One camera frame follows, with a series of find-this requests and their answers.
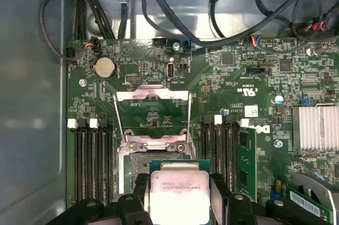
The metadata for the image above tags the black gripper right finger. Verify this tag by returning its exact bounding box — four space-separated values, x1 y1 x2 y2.
210 173 333 225

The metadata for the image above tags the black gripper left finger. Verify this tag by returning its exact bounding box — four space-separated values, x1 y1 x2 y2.
46 173 154 225

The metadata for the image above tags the silver topped CPU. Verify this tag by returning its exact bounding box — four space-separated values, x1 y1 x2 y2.
149 159 212 225

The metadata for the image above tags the thin wire locking lever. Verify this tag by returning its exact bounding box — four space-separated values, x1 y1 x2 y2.
187 91 193 142

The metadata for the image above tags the metal socket cover frame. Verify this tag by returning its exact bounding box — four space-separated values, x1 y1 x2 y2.
113 85 193 153

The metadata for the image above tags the CPU socket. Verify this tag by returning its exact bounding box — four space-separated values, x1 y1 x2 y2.
118 140 198 196

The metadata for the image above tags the black RAM slot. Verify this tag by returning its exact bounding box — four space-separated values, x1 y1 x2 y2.
212 115 223 181
224 115 238 195
99 118 116 206
89 118 106 206
200 115 212 183
67 118 86 204
78 118 96 204

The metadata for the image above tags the green RAM stick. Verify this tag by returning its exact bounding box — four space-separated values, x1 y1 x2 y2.
237 119 258 202

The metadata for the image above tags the silver finned chipset heatsink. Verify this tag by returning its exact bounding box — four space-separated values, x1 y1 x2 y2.
291 105 339 152

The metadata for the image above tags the green motherboard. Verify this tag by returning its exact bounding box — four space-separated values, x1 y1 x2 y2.
65 37 339 225

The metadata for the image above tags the round coin cell battery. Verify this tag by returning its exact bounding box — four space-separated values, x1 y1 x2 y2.
92 57 117 80

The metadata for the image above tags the silver onboard USB port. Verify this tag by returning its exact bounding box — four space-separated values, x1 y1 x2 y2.
166 61 176 82

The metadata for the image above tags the black PC case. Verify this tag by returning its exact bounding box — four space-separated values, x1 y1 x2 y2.
0 0 339 225

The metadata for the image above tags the black cable with tie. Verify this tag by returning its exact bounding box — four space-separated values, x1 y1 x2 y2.
118 0 141 40

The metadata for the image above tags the black power cable bundle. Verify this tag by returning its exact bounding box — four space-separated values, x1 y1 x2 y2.
75 0 116 41

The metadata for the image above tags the short black cable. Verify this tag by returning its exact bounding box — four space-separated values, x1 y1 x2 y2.
210 0 226 38

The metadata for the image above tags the thick long black cable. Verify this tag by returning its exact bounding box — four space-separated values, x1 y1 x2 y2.
141 0 339 49

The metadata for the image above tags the thin black looped wire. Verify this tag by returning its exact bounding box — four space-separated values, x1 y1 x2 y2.
39 0 90 64

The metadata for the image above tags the black wire bundle with plugs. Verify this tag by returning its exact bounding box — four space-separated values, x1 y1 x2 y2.
258 0 339 53

